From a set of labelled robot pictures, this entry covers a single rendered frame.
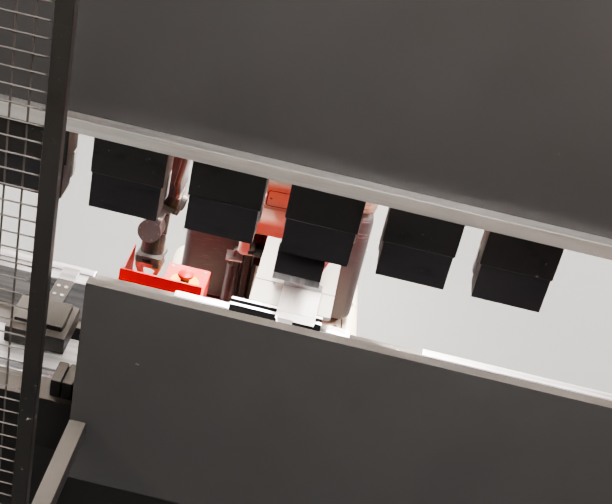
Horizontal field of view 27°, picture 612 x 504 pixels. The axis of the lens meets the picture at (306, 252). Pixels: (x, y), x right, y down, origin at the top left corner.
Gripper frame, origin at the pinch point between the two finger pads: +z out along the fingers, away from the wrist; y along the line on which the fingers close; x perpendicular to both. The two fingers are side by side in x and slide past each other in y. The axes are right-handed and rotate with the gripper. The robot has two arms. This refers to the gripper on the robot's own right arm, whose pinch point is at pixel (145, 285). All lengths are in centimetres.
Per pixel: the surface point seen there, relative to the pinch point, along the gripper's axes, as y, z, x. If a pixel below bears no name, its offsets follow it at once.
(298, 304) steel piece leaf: 36, -17, 38
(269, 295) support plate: 35, -17, 32
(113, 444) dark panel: 90, -3, 12
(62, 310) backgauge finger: 61, -14, -7
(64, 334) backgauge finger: 66, -11, -5
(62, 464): 101, -3, 5
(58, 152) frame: 133, -66, 4
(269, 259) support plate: 21.7, -20.9, 29.5
